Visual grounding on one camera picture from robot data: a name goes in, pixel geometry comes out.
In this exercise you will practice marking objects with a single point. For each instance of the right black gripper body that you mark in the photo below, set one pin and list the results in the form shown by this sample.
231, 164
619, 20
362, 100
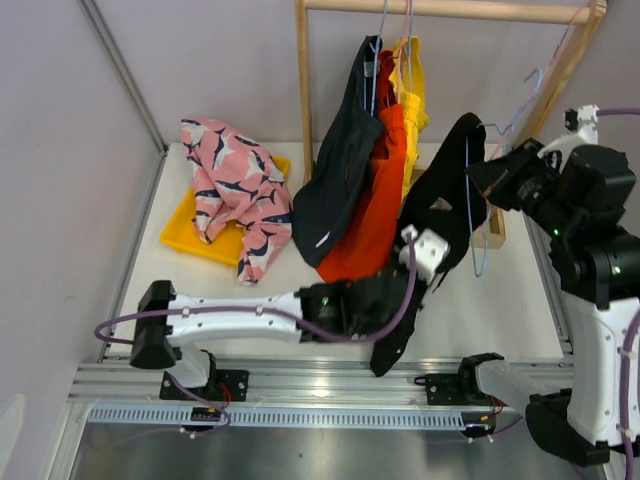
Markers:
545, 208

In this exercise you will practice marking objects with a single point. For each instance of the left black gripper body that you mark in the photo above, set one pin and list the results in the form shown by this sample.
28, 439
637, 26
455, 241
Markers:
420, 291

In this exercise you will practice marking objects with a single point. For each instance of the orange shorts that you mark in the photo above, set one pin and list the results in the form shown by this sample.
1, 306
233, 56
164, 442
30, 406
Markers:
366, 247

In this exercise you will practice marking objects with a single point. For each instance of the black shorts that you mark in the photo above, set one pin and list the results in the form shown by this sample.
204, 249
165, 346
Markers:
440, 198

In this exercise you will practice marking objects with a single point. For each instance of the pink hanger of shark shorts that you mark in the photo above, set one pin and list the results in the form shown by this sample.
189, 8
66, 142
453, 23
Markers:
508, 132

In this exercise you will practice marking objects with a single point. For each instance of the dark navy shorts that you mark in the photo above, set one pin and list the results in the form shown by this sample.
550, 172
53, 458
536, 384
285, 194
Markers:
323, 208

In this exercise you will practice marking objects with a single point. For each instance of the yellow shorts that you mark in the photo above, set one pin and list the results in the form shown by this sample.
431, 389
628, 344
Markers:
409, 119

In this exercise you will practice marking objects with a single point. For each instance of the pink hanger of orange shorts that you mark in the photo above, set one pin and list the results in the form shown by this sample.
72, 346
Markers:
401, 51

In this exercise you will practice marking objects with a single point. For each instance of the blue hanger of navy shorts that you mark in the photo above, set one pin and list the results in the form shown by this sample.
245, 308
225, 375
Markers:
375, 66

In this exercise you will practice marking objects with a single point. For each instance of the pink shark print shorts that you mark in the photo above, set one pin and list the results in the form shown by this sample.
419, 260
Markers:
235, 179

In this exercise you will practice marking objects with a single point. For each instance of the blue hanger of yellow shorts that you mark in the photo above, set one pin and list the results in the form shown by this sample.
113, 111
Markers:
409, 55

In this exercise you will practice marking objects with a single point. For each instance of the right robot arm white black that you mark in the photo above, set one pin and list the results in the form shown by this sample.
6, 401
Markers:
599, 414

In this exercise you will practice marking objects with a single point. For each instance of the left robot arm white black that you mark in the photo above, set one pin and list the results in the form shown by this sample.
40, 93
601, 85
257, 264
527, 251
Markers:
169, 326

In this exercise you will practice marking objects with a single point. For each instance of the wooden clothes rack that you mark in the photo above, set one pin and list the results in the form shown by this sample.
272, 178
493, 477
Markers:
475, 56

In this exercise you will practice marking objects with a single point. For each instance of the yellow plastic tray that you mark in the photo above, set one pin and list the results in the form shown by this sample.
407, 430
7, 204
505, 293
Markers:
179, 233

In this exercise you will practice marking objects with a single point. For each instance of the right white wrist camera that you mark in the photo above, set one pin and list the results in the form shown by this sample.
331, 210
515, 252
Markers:
580, 129

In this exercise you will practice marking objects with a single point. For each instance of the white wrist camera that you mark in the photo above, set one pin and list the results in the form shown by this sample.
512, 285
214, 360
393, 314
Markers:
580, 129
430, 250

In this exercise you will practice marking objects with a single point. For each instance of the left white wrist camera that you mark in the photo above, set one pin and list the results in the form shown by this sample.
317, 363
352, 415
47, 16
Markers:
430, 250

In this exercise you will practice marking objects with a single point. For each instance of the aluminium mounting rail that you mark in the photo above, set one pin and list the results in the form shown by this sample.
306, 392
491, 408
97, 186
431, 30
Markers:
295, 383

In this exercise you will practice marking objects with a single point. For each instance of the white slotted cable duct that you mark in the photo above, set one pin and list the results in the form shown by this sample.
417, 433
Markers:
436, 420

